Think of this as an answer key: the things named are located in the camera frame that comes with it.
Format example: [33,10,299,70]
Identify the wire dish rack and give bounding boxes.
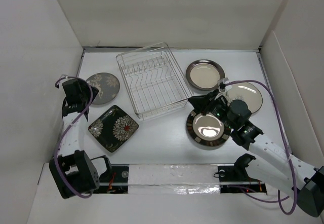
[116,42,193,121]

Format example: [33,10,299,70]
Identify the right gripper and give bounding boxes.
[187,89,235,129]

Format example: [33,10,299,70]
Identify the grey reindeer plate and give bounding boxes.
[86,72,120,105]

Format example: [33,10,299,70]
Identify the brown rimmed cream plate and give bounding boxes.
[185,59,225,91]

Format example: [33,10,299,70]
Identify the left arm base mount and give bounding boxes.
[91,155,130,194]

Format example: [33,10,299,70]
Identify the black square floral plate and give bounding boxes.
[88,105,139,153]

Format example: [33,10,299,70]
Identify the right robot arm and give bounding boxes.
[188,91,323,217]

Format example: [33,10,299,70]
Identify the silver taped front rail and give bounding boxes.
[95,164,267,195]

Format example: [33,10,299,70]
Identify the cream plate with tree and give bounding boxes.
[225,82,263,114]

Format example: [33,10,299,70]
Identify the dark patterned rim plate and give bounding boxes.
[186,110,231,147]

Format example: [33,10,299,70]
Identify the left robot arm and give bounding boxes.
[49,76,113,199]

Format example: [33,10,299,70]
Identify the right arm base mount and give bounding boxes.
[213,154,267,194]

